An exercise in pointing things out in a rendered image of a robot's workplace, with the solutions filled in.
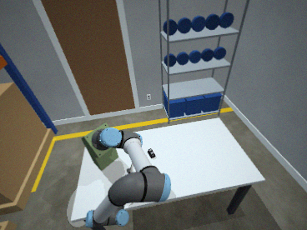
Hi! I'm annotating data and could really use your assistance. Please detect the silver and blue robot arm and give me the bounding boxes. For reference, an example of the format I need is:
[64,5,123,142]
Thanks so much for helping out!
[85,127,171,228]

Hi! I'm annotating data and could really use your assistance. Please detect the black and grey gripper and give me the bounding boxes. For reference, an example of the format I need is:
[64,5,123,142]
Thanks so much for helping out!
[127,164,133,173]

